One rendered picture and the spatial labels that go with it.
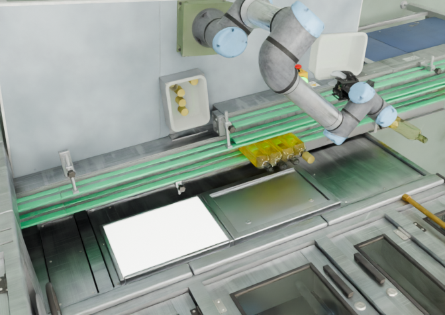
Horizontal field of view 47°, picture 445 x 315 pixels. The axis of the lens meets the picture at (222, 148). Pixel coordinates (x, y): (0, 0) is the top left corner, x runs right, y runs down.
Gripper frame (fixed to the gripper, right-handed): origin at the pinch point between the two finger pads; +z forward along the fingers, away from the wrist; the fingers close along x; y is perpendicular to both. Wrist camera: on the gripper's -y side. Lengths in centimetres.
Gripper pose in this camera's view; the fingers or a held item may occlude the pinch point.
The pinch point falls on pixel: (336, 73)
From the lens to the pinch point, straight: 209.0
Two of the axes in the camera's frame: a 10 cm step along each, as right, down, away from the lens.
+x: -0.7, 8.3, 5.6
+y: -9.1, 1.7, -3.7
